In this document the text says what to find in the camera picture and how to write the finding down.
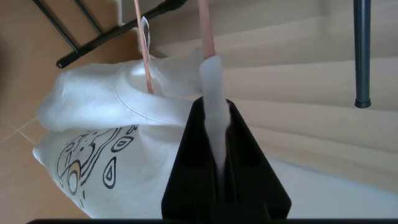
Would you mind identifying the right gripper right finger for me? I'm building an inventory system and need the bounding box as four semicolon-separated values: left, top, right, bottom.
225;99;292;218

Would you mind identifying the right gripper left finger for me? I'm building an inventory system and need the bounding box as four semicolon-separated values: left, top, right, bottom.
161;96;218;218

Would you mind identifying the white garment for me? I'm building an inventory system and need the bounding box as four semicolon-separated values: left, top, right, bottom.
32;46;233;218

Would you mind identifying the pink clothes hanger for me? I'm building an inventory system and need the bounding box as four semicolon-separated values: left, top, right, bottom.
133;0;216;94

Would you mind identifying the black clothes rack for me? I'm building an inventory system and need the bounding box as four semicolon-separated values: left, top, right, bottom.
32;0;373;109

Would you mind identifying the beige curtain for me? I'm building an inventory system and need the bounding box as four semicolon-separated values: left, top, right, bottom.
121;0;398;194

